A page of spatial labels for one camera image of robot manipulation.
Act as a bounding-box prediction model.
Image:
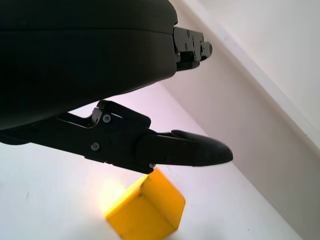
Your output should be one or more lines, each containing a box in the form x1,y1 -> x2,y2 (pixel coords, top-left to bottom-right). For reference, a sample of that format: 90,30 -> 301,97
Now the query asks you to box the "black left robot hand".
0,0 -> 234,175

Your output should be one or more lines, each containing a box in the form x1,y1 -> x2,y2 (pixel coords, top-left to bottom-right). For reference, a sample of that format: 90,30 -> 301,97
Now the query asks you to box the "yellow cube block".
104,167 -> 187,238

